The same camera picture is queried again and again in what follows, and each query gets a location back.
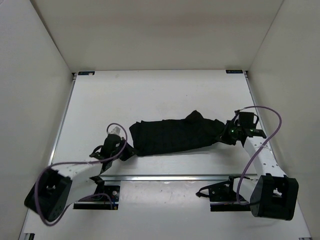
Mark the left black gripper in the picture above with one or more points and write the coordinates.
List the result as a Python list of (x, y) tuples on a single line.
[(130, 152)]

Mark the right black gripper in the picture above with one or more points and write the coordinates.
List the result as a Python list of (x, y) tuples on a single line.
[(224, 137)]

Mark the black pleated skirt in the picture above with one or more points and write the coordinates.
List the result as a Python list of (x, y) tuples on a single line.
[(175, 135)]

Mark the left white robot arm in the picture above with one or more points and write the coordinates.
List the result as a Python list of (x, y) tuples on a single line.
[(62, 185)]

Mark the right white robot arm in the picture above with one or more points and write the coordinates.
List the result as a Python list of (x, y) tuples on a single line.
[(273, 194)]

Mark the right blue corner label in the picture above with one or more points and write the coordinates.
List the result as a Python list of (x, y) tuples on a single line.
[(234, 71)]

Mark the blue corner label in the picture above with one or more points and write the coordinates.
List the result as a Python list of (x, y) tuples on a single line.
[(86, 73), (234, 71)]

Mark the left blue corner label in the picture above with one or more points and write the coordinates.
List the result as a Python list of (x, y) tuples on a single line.
[(86, 73)]

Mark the front aluminium table rail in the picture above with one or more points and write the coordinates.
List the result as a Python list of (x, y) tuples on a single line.
[(164, 178)]

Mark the aluminium table rail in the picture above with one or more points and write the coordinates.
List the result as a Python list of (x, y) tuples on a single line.
[(164, 178), (62, 120)]

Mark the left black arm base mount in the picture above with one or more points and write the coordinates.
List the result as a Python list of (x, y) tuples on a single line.
[(105, 197)]

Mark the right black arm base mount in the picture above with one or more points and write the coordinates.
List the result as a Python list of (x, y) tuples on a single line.
[(222, 197)]

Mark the left aluminium table rail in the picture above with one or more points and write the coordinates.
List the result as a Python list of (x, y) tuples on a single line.
[(62, 120)]

